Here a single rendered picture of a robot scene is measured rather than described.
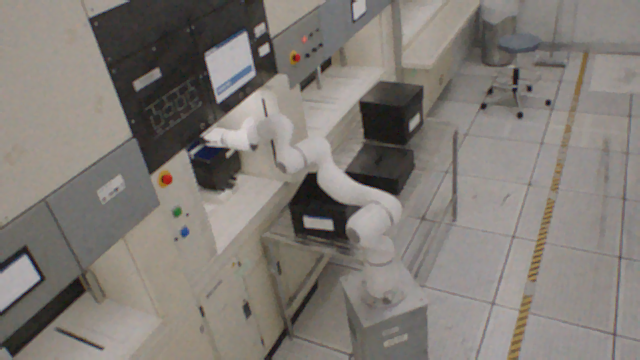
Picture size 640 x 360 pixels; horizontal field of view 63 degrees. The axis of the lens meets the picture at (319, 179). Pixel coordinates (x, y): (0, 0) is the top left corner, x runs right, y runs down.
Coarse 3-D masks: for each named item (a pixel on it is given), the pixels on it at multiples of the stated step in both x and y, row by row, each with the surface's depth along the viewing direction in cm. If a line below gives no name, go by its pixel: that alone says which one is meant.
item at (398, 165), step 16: (368, 144) 285; (352, 160) 274; (368, 160) 272; (384, 160) 270; (400, 160) 268; (368, 176) 261; (384, 176) 258; (400, 176) 259; (384, 192) 262; (400, 192) 261
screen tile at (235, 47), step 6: (234, 42) 211; (240, 42) 215; (246, 42) 218; (234, 48) 212; (240, 48) 215; (246, 48) 219; (246, 54) 220; (234, 60) 213; (240, 60) 217; (246, 60) 220; (234, 66) 214; (240, 66) 217
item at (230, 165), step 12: (204, 144) 251; (192, 156) 245; (216, 156) 246; (228, 156) 255; (192, 168) 251; (204, 168) 247; (216, 168) 248; (228, 168) 257; (240, 168) 266; (204, 180) 252; (216, 180) 250; (228, 180) 259
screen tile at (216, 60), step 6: (216, 54) 203; (222, 54) 206; (228, 54) 209; (210, 60) 200; (216, 60) 203; (222, 60) 206; (228, 60) 210; (210, 66) 201; (216, 66) 204; (228, 66) 210; (222, 72) 208; (228, 72) 211; (216, 78) 205; (222, 78) 208; (216, 84) 205
